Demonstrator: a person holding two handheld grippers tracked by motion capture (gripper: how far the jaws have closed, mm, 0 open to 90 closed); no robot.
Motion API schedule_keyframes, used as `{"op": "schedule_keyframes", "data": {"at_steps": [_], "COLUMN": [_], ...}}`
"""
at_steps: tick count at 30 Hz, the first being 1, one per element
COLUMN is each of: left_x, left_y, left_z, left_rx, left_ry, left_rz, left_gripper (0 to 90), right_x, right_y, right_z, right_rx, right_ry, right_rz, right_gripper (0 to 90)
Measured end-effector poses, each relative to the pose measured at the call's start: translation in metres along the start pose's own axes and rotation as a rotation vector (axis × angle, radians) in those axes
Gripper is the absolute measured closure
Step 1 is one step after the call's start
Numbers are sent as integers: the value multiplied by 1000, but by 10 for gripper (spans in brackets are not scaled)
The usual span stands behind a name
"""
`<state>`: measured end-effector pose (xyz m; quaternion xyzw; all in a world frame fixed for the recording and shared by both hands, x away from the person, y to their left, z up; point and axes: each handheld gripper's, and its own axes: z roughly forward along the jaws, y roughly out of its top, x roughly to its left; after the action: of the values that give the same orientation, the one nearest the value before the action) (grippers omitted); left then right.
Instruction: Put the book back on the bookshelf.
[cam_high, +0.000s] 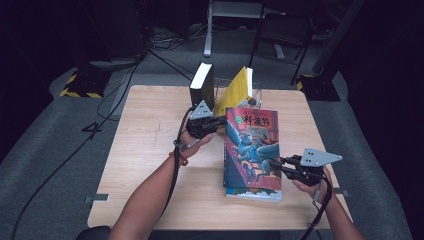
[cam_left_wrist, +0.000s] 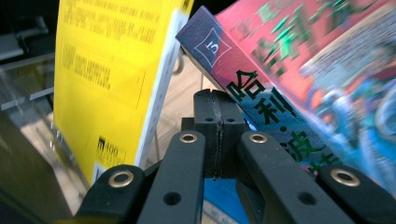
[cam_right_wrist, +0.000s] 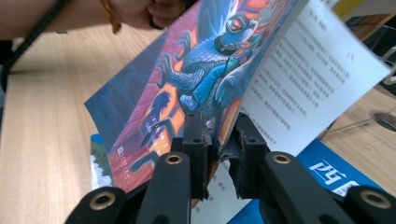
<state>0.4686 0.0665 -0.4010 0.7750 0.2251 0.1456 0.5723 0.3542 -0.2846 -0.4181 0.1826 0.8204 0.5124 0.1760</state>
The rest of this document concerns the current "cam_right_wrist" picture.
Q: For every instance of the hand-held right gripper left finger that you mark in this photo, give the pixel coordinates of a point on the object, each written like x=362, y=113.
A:
x=199, y=161

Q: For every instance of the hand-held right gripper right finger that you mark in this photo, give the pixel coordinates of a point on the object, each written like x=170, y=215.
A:
x=249, y=168

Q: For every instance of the red and blue illustrated book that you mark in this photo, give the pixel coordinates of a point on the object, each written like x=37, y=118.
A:
x=174, y=77

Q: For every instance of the blue landscape cover book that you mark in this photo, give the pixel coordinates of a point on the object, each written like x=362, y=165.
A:
x=327, y=174

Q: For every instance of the dark round disc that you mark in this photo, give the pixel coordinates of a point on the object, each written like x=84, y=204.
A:
x=387, y=123

